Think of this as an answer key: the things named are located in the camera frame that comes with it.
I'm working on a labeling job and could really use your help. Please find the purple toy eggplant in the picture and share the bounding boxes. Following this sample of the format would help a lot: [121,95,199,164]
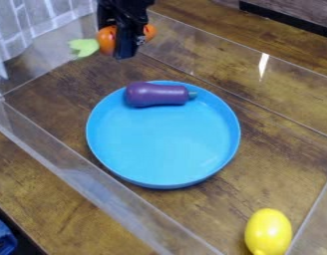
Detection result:
[125,82,197,108]

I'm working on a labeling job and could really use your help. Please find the yellow toy lemon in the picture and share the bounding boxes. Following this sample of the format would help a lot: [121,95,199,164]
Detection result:
[244,208,292,255]

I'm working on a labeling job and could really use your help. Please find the blue round plate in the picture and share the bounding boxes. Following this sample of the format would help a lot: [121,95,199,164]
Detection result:
[86,84,240,189]

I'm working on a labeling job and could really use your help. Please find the blue object at corner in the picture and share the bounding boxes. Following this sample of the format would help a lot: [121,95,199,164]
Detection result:
[0,219,18,255]

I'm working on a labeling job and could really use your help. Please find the orange toy carrot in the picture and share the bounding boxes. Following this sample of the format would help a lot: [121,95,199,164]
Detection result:
[68,24,157,58]

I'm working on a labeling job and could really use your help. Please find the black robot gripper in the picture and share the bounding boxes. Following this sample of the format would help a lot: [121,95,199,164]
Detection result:
[97,0,156,60]

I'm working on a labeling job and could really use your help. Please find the clear acrylic enclosure wall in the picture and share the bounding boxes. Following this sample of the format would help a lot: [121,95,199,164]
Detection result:
[0,13,327,255]

